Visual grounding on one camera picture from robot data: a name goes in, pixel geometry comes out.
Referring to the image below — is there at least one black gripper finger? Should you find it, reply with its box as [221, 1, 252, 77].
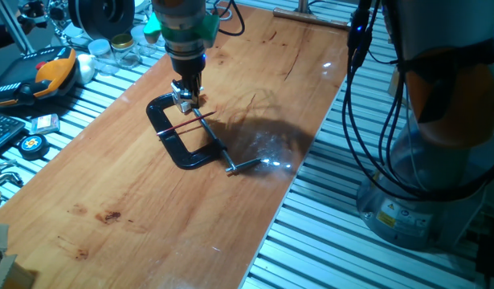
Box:
[191, 78, 203, 108]
[181, 79, 194, 101]

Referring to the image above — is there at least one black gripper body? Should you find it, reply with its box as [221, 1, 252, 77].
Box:
[165, 43, 206, 88]

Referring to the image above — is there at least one silver elbow pipe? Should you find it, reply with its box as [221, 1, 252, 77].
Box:
[0, 170, 25, 190]

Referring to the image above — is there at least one dark sleeved forearm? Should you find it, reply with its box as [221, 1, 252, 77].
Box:
[0, 23, 33, 52]

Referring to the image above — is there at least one green gripper mounting adapter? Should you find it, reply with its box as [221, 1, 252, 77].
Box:
[143, 10, 221, 46]

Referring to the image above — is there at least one clear plastic jar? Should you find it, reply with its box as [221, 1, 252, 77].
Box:
[130, 24, 158, 57]

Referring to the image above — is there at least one black C-clamp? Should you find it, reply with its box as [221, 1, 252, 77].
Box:
[145, 92, 266, 174]

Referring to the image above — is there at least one glass jar gold lid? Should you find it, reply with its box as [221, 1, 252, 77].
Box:
[109, 32, 142, 69]

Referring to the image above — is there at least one plastic jar white lid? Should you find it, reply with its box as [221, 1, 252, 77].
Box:
[87, 38, 120, 75]

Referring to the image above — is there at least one white plastic bottle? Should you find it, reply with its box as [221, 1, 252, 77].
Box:
[76, 53, 96, 85]

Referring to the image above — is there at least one black filament spool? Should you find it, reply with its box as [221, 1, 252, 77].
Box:
[67, 0, 136, 41]

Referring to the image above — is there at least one glossy wooden board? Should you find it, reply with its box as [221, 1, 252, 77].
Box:
[0, 3, 350, 289]

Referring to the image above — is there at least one wooden foot bar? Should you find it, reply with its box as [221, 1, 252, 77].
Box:
[272, 6, 351, 31]

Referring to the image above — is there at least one orange black teach pendant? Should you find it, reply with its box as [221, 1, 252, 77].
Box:
[0, 45, 79, 108]

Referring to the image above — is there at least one small card box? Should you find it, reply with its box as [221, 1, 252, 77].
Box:
[29, 113, 61, 136]

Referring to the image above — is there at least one round black tape measure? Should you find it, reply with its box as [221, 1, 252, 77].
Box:
[16, 133, 51, 161]

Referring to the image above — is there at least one grey metal bar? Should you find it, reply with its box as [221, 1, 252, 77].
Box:
[0, 0, 35, 55]

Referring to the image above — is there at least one black keyboard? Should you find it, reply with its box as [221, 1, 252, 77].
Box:
[0, 113, 27, 157]

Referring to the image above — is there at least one cardboard block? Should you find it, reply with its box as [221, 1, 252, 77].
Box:
[0, 252, 37, 289]

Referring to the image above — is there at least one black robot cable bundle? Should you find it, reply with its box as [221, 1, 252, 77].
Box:
[206, 0, 494, 201]

